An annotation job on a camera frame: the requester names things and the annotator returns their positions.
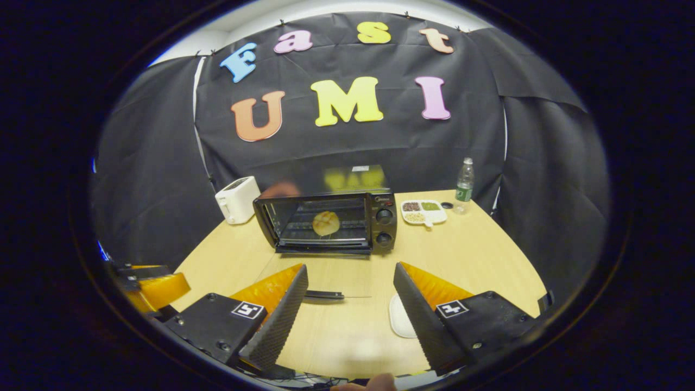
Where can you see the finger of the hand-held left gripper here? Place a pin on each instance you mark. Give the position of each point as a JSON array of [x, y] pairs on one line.
[[160, 290], [130, 274]]

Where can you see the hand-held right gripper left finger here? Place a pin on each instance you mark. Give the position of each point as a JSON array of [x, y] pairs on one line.
[[277, 326]]

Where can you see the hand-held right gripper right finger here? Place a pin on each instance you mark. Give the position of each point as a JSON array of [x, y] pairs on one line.
[[421, 320]]

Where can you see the black electric oven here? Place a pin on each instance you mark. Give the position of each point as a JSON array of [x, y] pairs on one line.
[[383, 228]]

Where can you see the round bread bun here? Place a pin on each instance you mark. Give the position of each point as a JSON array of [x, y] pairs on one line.
[[326, 223]]

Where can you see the white square plate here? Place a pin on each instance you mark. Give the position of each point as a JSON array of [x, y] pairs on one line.
[[400, 320]]

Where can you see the pale beans heap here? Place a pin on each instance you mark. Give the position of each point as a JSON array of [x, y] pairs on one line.
[[414, 217]]

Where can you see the white divided dish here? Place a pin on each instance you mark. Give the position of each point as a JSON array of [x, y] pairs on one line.
[[434, 217]]

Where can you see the dark red beans heap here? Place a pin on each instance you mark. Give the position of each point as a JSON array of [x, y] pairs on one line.
[[411, 206]]

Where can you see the green beans heap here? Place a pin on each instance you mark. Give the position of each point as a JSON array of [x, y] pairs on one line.
[[430, 206]]

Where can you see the white toaster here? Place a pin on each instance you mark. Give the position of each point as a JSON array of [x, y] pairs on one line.
[[236, 201]]

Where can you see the clear plastic water bottle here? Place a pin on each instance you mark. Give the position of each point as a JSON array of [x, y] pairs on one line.
[[464, 187]]

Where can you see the black backdrop cloth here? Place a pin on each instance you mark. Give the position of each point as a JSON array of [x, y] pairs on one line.
[[353, 146]]

